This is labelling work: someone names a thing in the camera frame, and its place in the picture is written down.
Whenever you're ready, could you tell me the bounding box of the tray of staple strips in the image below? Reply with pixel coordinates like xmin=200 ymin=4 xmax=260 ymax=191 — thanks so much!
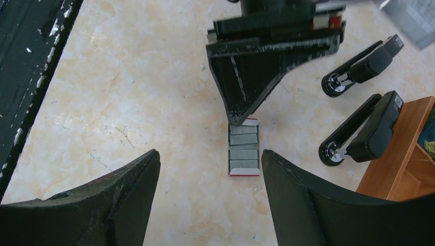
xmin=228 ymin=118 xmax=260 ymax=176

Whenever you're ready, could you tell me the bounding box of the black stapler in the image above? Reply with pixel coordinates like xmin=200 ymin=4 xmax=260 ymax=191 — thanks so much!
xmin=321 ymin=34 xmax=404 ymax=97
xmin=319 ymin=91 xmax=404 ymax=167

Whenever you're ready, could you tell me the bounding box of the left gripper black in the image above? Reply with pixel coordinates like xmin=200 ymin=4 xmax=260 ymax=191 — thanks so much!
xmin=206 ymin=1 xmax=346 ymax=126

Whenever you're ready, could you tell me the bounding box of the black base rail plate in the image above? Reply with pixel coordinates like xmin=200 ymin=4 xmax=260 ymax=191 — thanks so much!
xmin=1 ymin=0 xmax=83 ymax=194

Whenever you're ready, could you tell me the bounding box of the orange compartment tray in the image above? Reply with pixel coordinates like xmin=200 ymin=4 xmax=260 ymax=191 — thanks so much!
xmin=356 ymin=96 xmax=434 ymax=201

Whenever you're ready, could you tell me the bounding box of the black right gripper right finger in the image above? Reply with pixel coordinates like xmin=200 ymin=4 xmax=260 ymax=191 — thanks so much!
xmin=262 ymin=150 xmax=434 ymax=245

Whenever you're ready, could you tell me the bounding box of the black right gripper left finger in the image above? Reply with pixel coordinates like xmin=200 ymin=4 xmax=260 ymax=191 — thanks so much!
xmin=1 ymin=149 xmax=161 ymax=245

